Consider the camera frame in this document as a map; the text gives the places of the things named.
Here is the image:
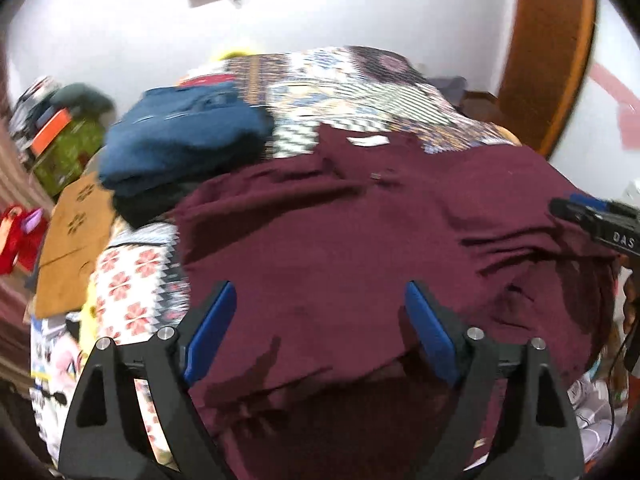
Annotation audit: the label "cartoon printed cloth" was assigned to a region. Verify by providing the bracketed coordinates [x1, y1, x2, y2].
[29, 312, 101, 411]

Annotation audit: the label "pink heart wall sticker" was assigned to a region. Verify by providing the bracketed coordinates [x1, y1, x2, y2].
[587, 60, 640, 150]

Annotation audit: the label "white grey printed cloth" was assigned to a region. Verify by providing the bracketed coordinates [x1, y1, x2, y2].
[567, 375, 631, 461]

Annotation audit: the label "maroon button shirt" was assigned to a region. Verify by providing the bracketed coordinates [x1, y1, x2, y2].
[170, 125, 621, 480]

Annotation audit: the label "thin black cable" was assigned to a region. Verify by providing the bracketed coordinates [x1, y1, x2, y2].
[605, 330, 633, 453]

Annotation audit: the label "orange box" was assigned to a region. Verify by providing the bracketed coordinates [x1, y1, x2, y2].
[27, 109, 71, 156]

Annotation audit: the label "red plush toy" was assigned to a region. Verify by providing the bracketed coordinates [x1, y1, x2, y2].
[0, 204, 51, 276]

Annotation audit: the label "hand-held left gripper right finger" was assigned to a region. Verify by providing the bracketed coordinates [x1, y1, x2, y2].
[400, 280, 586, 480]

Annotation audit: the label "folded blue jeans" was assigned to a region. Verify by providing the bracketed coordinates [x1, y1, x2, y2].
[97, 82, 273, 198]

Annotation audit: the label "person's right hand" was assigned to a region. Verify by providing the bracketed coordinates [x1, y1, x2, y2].
[621, 272, 640, 336]

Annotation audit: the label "wooden door frame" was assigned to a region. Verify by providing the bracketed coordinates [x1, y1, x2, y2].
[497, 0, 598, 158]

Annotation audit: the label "red floral bed sheet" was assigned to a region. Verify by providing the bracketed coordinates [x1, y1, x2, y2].
[92, 220, 193, 466]

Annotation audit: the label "dark grey-green cushion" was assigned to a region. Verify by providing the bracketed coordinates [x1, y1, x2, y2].
[50, 82, 116, 121]

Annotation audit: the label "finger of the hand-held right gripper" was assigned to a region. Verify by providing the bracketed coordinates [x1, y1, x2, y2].
[570, 193, 640, 218]
[548, 197, 606, 233]

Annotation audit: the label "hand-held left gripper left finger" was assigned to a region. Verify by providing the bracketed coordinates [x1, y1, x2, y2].
[57, 280, 238, 480]

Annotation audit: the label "dark folded garment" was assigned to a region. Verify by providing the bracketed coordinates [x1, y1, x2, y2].
[112, 135, 276, 228]

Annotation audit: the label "patchwork bedspread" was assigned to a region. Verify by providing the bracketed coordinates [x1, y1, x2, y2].
[177, 46, 521, 161]

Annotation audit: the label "pile of clutter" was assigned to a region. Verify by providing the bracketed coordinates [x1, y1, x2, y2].
[10, 76, 61, 136]

